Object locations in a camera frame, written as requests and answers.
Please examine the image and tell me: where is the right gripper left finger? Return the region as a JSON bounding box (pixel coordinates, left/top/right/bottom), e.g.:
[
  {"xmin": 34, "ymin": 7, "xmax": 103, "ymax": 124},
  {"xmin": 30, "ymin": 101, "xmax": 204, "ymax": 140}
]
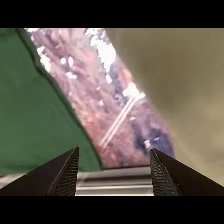
[{"xmin": 0, "ymin": 146, "xmax": 80, "ymax": 197}]

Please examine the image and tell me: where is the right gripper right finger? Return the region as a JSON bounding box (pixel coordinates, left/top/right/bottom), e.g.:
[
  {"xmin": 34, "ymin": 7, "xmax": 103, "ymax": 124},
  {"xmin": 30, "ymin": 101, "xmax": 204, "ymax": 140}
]
[{"xmin": 148, "ymin": 147, "xmax": 224, "ymax": 197}]

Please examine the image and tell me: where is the green garment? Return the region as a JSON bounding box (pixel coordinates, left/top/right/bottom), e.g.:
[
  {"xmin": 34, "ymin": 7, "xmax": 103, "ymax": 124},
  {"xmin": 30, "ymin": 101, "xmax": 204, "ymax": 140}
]
[{"xmin": 0, "ymin": 27, "xmax": 104, "ymax": 178}]

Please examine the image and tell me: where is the olive garment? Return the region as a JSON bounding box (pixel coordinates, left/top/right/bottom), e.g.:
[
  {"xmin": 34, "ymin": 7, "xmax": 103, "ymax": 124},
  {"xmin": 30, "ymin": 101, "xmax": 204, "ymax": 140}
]
[{"xmin": 105, "ymin": 27, "xmax": 224, "ymax": 188}]

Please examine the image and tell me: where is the silver frame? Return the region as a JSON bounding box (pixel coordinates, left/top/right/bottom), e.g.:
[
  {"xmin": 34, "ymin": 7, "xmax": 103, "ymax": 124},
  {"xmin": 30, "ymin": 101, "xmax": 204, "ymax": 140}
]
[{"xmin": 75, "ymin": 165, "xmax": 155, "ymax": 197}]

